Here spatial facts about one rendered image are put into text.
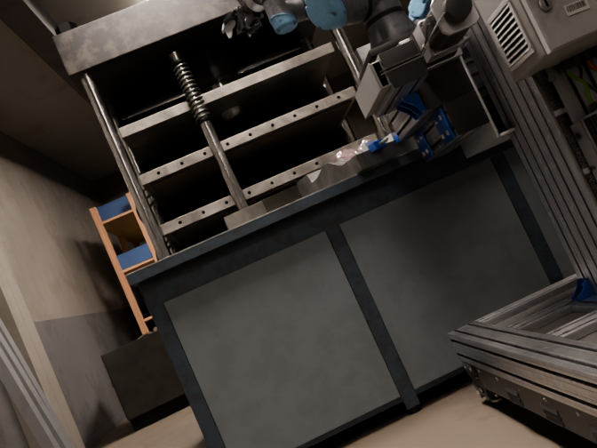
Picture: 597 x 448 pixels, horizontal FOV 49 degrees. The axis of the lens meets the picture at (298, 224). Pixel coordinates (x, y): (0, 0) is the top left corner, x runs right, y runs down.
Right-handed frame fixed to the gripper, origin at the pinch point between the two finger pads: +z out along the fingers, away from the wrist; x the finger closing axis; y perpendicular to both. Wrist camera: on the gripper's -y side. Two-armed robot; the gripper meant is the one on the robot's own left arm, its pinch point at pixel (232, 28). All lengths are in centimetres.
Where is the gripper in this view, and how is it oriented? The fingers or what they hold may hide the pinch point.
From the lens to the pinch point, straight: 241.9
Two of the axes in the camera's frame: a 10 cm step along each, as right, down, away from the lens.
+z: -4.2, 2.6, 8.7
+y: 3.0, 9.4, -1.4
